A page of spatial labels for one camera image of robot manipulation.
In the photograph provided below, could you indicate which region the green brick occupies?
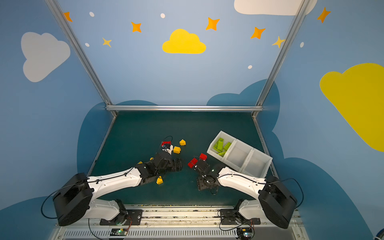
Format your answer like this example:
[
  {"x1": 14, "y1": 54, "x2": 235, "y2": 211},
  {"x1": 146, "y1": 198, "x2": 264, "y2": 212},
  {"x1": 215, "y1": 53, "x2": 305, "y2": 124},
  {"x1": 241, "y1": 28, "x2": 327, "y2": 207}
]
[
  {"x1": 223, "y1": 142, "x2": 232, "y2": 151},
  {"x1": 218, "y1": 151, "x2": 226, "y2": 157},
  {"x1": 217, "y1": 138, "x2": 224, "y2": 151},
  {"x1": 213, "y1": 143, "x2": 222, "y2": 153}
]

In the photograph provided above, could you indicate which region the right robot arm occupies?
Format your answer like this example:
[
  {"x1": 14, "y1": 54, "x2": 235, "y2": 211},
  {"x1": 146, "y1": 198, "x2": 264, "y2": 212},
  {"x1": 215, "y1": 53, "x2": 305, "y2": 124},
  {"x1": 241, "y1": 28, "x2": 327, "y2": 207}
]
[{"x1": 188, "y1": 160, "x2": 298, "y2": 229}]

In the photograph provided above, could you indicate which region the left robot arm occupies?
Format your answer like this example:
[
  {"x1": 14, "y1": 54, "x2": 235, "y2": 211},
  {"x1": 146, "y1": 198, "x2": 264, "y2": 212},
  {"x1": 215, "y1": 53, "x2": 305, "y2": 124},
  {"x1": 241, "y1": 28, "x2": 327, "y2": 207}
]
[{"x1": 53, "y1": 151, "x2": 182, "y2": 227}]

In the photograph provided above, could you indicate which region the yellow slope brick front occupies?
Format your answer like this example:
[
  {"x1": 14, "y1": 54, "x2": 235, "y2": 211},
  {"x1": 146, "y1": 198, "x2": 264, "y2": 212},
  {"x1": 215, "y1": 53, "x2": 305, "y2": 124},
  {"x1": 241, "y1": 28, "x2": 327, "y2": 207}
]
[{"x1": 157, "y1": 176, "x2": 164, "y2": 185}]

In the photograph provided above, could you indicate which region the yellow square brick far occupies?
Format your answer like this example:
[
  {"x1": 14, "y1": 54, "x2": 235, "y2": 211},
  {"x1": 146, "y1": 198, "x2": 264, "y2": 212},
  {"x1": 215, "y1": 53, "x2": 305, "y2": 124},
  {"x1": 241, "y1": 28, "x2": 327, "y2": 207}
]
[{"x1": 173, "y1": 147, "x2": 181, "y2": 154}]

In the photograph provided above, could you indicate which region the red brick far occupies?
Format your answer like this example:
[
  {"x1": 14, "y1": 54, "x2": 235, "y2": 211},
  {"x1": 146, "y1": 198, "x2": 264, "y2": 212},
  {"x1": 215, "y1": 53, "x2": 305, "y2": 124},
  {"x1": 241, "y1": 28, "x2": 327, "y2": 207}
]
[{"x1": 161, "y1": 141, "x2": 171, "y2": 146}]

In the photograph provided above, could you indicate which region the small red brick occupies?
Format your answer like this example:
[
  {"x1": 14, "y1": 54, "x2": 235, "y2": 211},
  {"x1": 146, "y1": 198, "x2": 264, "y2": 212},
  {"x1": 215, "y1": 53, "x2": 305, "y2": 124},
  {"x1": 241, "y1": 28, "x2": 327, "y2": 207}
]
[{"x1": 199, "y1": 153, "x2": 208, "y2": 161}]

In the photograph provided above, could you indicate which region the red long brick centre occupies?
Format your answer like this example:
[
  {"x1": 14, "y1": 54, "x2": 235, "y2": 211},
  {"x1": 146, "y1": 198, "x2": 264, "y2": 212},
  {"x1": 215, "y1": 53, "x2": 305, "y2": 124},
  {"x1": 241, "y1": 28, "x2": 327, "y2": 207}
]
[{"x1": 188, "y1": 158, "x2": 198, "y2": 169}]

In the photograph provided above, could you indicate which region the white three-compartment bin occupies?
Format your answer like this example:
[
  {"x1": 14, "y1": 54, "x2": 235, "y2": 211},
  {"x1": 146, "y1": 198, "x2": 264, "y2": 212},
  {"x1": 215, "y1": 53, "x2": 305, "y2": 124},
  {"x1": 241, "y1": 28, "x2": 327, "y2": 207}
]
[{"x1": 207, "y1": 131, "x2": 273, "y2": 178}]

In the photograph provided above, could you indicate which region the right controller board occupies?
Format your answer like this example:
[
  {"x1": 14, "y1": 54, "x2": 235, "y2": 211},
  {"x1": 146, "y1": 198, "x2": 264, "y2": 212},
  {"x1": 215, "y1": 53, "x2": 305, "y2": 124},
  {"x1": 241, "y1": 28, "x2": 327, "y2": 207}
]
[{"x1": 237, "y1": 228, "x2": 254, "y2": 240}]

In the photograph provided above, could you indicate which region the controller board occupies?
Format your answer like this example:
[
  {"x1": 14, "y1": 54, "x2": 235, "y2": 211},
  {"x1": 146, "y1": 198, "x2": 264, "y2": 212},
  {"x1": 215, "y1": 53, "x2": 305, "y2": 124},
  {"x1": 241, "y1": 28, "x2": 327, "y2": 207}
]
[
  {"x1": 237, "y1": 228, "x2": 254, "y2": 240},
  {"x1": 110, "y1": 229, "x2": 129, "y2": 237}
]

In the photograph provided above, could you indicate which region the left controller board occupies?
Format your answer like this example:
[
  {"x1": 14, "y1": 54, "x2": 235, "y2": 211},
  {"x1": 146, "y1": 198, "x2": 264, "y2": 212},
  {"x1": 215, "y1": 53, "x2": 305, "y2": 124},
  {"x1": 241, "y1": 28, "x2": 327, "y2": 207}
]
[{"x1": 110, "y1": 229, "x2": 129, "y2": 237}]

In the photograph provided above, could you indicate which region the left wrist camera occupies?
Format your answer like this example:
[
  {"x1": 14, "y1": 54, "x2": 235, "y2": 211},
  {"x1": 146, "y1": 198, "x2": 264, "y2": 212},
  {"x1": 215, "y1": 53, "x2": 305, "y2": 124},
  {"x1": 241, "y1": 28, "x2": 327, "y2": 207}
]
[{"x1": 162, "y1": 145, "x2": 174, "y2": 155}]

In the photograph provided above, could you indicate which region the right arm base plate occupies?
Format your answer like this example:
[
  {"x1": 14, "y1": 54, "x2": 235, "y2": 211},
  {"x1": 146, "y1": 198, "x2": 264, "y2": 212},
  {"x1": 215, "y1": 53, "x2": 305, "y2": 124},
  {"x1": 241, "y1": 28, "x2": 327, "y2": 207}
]
[{"x1": 218, "y1": 209, "x2": 261, "y2": 226}]

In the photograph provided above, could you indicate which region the aluminium frame rear bar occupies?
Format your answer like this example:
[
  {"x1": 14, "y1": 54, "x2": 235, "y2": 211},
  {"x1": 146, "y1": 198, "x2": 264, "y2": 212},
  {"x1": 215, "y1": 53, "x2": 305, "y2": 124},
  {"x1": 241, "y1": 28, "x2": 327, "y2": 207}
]
[{"x1": 106, "y1": 105, "x2": 263, "y2": 112}]

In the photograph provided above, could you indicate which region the front aluminium rail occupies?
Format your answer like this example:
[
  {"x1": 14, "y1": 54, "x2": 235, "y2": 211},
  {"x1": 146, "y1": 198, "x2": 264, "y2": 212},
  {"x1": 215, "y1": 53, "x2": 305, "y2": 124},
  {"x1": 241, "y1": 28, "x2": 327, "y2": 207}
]
[{"x1": 49, "y1": 205, "x2": 309, "y2": 240}]

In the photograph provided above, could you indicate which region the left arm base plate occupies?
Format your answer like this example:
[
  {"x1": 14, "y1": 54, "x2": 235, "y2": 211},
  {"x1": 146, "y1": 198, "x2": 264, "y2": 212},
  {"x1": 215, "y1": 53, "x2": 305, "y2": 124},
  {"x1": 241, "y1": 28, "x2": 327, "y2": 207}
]
[{"x1": 100, "y1": 210, "x2": 143, "y2": 226}]

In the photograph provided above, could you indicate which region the aluminium frame right post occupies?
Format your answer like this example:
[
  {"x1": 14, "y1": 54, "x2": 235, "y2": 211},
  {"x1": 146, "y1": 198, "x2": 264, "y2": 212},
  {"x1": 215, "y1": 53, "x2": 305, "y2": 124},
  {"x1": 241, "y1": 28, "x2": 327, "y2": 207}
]
[{"x1": 252, "y1": 0, "x2": 312, "y2": 120}]

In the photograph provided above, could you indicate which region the aluminium frame post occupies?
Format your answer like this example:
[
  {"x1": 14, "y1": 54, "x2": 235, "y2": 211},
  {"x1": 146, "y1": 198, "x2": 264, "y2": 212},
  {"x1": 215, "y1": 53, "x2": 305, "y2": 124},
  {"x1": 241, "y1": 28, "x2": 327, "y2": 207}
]
[
  {"x1": 45, "y1": 0, "x2": 113, "y2": 107},
  {"x1": 252, "y1": 0, "x2": 312, "y2": 120}
]

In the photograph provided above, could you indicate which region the aluminium frame left post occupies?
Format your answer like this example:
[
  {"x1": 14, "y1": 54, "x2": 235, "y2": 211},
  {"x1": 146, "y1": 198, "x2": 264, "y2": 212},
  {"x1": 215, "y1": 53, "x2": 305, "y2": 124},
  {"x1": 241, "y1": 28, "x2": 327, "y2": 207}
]
[{"x1": 45, "y1": 0, "x2": 113, "y2": 107}]

